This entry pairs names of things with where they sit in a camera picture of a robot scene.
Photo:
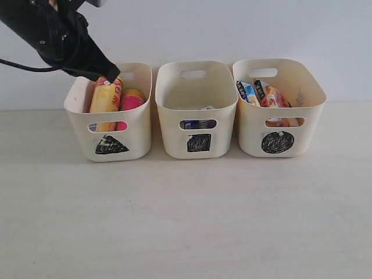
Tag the right cream plastic bin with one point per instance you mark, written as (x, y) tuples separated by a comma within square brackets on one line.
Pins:
[(278, 132)]

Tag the left cream plastic bin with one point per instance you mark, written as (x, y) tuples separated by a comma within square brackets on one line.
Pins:
[(132, 143)]

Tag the pink chips can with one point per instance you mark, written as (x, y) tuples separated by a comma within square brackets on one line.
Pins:
[(130, 99)]

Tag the middle cream plastic bin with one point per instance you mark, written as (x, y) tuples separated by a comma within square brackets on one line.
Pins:
[(196, 90)]

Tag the orange snack bag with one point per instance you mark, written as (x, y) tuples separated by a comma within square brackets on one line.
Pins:
[(270, 97)]

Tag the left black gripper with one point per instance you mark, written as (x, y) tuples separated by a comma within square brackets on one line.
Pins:
[(69, 46)]

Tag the cream plastic bin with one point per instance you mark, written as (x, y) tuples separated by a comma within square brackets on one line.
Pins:
[(132, 143), (278, 132), (196, 90)]

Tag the blue snack bag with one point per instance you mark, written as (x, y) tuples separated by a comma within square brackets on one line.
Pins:
[(247, 93)]

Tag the purple small box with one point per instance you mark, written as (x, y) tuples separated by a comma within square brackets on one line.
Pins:
[(203, 124)]

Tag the blue white milk carton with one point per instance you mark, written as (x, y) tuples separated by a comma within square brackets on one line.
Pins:
[(185, 124)]

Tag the yellow chips can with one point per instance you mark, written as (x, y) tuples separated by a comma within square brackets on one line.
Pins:
[(106, 96)]

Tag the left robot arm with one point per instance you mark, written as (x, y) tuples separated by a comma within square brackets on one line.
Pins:
[(27, 20)]

